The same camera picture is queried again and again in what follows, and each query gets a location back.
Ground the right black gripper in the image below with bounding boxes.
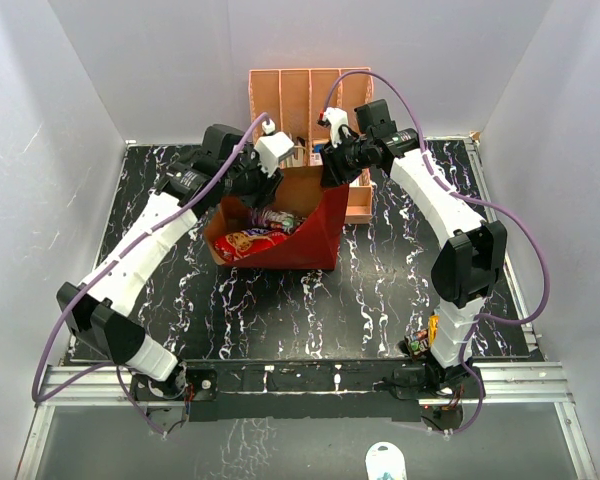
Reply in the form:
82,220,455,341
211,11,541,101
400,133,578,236
319,133,372,190

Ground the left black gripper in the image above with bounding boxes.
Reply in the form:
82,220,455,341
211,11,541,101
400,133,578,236
221,149,284,213

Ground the red paper bag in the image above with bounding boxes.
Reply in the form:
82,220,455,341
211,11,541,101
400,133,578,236
204,166,349,270

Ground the purple candy pack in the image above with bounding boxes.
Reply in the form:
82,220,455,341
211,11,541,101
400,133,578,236
248,208,306,235

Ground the red chips bag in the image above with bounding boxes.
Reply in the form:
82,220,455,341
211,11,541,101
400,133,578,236
213,228,289,262

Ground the yellow candy pack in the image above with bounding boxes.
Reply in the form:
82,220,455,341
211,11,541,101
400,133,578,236
427,314,439,347

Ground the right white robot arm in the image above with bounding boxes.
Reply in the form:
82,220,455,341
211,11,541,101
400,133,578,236
318,100,507,397

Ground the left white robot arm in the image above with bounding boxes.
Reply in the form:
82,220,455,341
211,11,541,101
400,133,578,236
57,120,294,399

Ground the peach desk organizer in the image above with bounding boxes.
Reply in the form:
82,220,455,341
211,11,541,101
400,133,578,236
248,67,375,225

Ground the brown candy pack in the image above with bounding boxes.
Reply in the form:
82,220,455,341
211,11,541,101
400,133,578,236
404,329,430,360

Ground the white oval object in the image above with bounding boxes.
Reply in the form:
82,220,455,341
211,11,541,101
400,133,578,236
365,441,407,480

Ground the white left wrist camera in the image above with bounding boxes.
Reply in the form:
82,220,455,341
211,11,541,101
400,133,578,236
255,119,294,177

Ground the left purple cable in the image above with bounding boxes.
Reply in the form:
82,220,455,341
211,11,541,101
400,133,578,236
32,110,276,436

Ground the purple cable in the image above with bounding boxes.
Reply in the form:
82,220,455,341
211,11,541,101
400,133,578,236
32,110,276,436
324,70,551,435

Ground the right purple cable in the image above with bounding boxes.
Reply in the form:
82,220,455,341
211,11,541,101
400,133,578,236
324,70,551,435

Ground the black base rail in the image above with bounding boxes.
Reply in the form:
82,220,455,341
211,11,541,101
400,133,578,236
131,358,480,422

